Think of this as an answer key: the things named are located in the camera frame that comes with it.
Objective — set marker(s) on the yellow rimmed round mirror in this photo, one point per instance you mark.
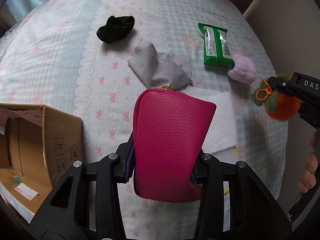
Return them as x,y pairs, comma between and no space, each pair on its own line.
229,167

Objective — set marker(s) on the white textured cloth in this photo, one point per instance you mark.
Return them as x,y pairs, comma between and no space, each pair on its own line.
222,133

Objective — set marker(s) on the checked floral bed sheet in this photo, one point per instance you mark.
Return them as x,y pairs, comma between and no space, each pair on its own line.
54,57

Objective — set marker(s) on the pink leather pouch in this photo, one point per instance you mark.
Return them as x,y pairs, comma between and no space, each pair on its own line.
169,129

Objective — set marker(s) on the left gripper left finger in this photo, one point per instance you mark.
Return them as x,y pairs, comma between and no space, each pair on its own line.
84,204

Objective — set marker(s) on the green wet wipes pack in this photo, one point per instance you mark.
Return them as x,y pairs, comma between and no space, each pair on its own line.
216,50

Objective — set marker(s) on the orange fluffy pompom keychain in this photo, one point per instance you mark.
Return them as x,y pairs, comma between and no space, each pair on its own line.
278,105

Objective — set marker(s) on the cardboard box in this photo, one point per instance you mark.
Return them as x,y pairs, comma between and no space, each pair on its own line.
38,145

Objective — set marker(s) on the person's right hand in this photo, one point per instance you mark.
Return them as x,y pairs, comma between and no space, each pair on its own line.
308,179

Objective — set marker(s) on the black scrunchie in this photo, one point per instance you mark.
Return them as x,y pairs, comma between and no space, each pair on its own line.
116,29

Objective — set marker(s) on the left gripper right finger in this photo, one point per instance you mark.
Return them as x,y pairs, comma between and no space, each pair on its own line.
236,207

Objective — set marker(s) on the grey microfibre cloth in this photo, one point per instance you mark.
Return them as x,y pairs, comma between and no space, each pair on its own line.
157,69

